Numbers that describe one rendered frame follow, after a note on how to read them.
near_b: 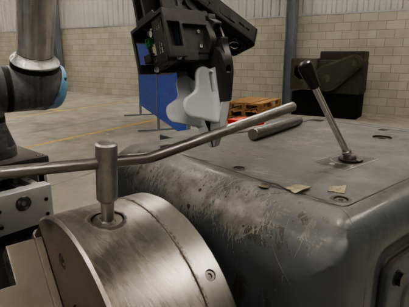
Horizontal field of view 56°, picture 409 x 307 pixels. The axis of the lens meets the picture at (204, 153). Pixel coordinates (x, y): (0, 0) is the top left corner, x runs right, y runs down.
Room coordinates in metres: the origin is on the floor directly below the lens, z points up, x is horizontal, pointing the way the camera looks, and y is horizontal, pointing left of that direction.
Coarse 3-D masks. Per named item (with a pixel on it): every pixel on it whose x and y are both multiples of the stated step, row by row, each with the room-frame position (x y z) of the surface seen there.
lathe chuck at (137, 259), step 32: (64, 224) 0.36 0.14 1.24; (128, 224) 0.37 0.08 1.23; (64, 256) 0.36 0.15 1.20; (96, 256) 0.32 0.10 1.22; (128, 256) 0.33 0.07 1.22; (160, 256) 0.34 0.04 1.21; (64, 288) 0.37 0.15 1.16; (96, 288) 0.30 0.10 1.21; (128, 288) 0.30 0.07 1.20; (160, 288) 0.31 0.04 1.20; (192, 288) 0.33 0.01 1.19
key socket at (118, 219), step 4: (96, 216) 0.39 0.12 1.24; (100, 216) 0.39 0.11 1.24; (116, 216) 0.39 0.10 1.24; (120, 216) 0.39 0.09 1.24; (92, 220) 0.38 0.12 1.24; (96, 220) 0.38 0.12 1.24; (116, 220) 0.38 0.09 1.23; (120, 220) 0.38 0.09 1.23; (96, 224) 0.37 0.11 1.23; (100, 224) 0.37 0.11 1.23; (104, 224) 0.37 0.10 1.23; (108, 224) 0.37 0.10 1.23; (112, 224) 0.37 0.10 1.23; (116, 224) 0.37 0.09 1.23
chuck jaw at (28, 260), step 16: (32, 240) 0.41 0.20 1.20; (16, 256) 0.39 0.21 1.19; (32, 256) 0.40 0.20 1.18; (48, 256) 0.41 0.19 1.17; (16, 272) 0.38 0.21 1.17; (32, 272) 0.39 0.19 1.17; (48, 272) 0.39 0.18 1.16; (16, 288) 0.37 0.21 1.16; (32, 288) 0.38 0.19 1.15; (48, 288) 0.38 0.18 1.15; (0, 304) 0.35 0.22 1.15; (16, 304) 0.36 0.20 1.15; (32, 304) 0.36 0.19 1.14; (48, 304) 0.37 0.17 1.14
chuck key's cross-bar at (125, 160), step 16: (272, 112) 0.46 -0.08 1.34; (288, 112) 0.47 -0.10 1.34; (224, 128) 0.43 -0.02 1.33; (240, 128) 0.44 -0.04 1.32; (176, 144) 0.41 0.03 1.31; (192, 144) 0.41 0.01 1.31; (64, 160) 0.36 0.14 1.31; (80, 160) 0.36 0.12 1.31; (96, 160) 0.37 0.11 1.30; (128, 160) 0.38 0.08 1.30; (144, 160) 0.39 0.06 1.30; (0, 176) 0.33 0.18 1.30; (16, 176) 0.33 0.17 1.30
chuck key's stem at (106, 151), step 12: (96, 144) 0.37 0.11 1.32; (108, 144) 0.37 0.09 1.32; (96, 156) 0.37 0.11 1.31; (108, 156) 0.36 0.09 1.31; (108, 168) 0.36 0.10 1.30; (96, 180) 0.37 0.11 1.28; (108, 180) 0.37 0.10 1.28; (96, 192) 0.37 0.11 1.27; (108, 192) 0.37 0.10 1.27; (108, 204) 0.37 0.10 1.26; (108, 216) 0.37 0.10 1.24
